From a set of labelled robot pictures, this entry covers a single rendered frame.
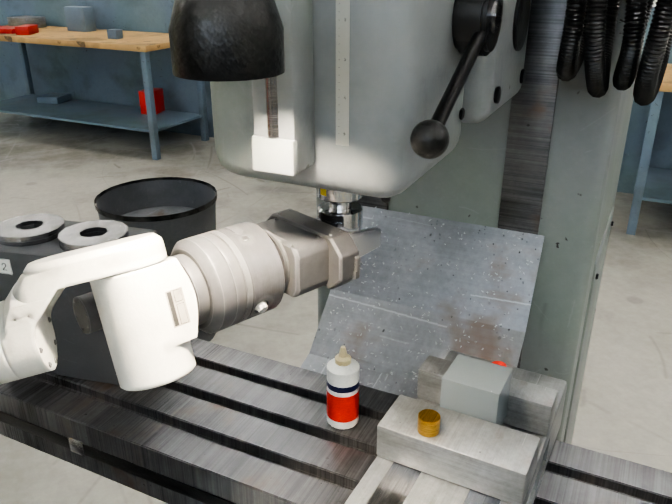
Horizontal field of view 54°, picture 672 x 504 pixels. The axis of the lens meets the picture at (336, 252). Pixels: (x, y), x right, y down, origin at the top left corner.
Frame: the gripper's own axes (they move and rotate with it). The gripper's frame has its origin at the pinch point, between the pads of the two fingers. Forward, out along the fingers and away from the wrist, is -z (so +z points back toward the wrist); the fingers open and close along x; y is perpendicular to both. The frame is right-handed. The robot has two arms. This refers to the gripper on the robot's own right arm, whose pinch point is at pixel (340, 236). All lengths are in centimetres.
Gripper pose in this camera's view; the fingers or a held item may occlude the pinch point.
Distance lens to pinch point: 70.2
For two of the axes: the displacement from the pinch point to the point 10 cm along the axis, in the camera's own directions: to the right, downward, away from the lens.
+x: -6.8, -3.0, 6.7
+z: -7.3, 2.7, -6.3
